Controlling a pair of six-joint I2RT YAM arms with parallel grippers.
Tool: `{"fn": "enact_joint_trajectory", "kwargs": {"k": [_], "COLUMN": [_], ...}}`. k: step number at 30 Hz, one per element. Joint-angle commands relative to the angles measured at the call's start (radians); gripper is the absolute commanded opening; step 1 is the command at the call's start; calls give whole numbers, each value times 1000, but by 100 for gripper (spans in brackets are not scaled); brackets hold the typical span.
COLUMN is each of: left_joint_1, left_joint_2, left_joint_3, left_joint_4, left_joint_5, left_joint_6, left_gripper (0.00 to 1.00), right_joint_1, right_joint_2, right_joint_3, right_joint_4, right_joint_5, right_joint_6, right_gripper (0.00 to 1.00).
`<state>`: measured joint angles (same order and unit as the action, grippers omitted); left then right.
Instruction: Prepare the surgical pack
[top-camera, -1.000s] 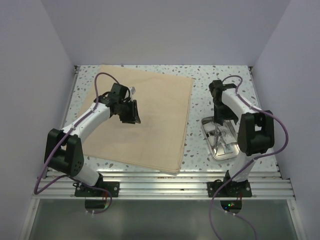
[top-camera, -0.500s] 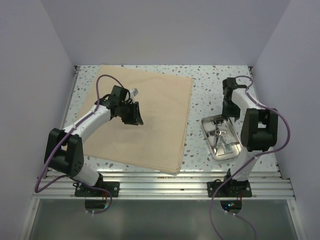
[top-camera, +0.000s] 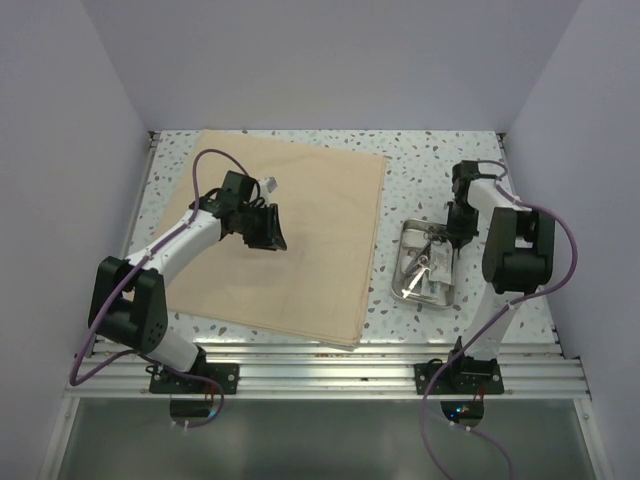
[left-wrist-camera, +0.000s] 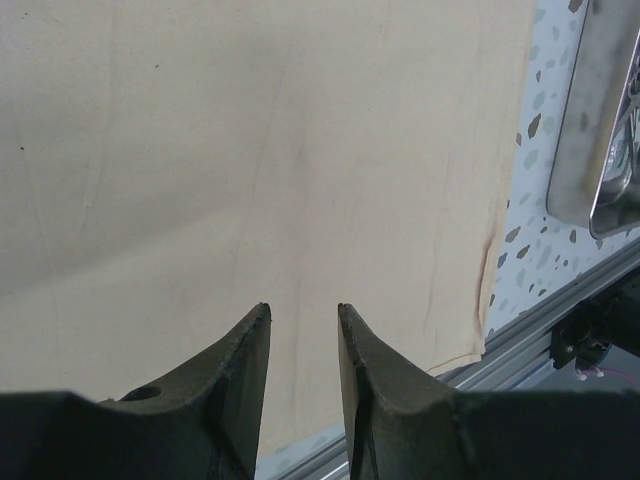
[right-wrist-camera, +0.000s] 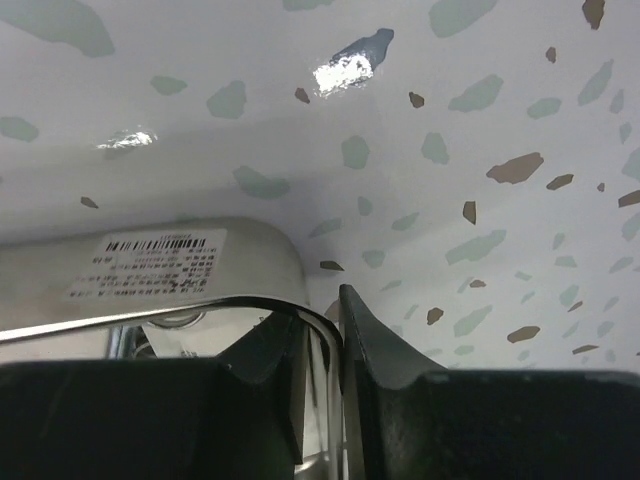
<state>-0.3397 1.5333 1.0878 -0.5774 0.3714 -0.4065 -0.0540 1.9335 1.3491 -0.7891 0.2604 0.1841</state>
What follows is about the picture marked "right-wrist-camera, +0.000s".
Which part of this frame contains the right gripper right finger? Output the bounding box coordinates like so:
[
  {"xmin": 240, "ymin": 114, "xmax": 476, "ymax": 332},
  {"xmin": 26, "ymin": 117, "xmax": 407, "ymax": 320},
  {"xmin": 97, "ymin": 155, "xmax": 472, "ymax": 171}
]
[{"xmin": 339, "ymin": 285, "xmax": 639, "ymax": 479}]

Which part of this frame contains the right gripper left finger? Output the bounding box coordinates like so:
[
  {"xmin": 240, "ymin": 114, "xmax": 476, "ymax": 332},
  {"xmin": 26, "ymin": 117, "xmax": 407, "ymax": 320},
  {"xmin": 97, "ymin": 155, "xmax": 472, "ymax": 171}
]
[{"xmin": 1, "ymin": 314, "xmax": 307, "ymax": 479}]

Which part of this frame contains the stainless steel tray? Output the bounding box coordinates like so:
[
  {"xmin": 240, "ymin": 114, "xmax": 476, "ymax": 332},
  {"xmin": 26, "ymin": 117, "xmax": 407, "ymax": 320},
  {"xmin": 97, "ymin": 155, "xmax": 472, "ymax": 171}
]
[{"xmin": 1, "ymin": 218, "xmax": 344, "ymax": 479}]

